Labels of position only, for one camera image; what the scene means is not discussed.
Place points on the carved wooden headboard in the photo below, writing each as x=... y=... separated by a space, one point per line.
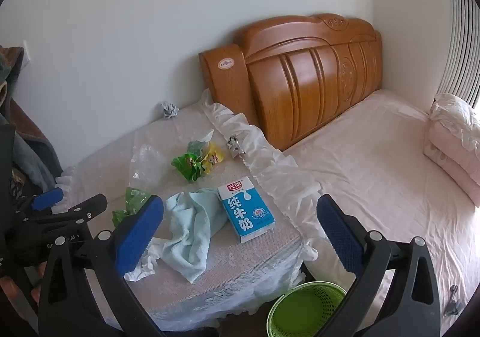
x=311 y=78

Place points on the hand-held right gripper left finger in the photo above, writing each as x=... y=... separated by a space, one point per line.
x=138 y=235

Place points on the clear plastic bag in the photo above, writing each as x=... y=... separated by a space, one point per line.
x=150 y=161

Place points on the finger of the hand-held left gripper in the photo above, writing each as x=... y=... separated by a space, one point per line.
x=88 y=206
x=47 y=199

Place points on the folded pink quilt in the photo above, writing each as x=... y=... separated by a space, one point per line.
x=453 y=142

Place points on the small metal object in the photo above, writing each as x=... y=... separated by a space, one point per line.
x=452 y=303

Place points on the wooden board with round sticker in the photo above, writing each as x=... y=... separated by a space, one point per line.
x=225 y=82

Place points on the bright green snack wrapper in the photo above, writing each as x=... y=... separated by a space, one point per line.
x=187 y=166

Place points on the green plastic waste basket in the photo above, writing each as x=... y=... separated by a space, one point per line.
x=305 y=312

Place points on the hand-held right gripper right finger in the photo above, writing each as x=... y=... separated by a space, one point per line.
x=339 y=235

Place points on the light blue towel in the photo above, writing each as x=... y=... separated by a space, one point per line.
x=191 y=228

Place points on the dark cloth pile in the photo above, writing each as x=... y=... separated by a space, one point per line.
x=26 y=142

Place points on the white lace tablecloth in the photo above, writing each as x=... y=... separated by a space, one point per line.
x=232 y=273

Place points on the dark green packet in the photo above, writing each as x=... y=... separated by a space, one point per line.
x=195 y=146

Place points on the blue and white milk carton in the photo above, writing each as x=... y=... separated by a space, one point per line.
x=245 y=209

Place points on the yellow snack wrapper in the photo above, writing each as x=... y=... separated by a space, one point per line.
x=214 y=159

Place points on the white ribbed radiator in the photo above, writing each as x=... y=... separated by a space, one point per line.
x=459 y=41

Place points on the crumpled paper ball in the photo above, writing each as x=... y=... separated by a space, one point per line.
x=168 y=110
x=234 y=144

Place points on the small green wrapper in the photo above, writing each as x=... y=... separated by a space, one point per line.
x=131 y=202

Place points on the pink bed sheet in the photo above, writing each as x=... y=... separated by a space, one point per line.
x=375 y=172

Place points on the white crumpled tissue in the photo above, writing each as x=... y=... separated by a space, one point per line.
x=146 y=264

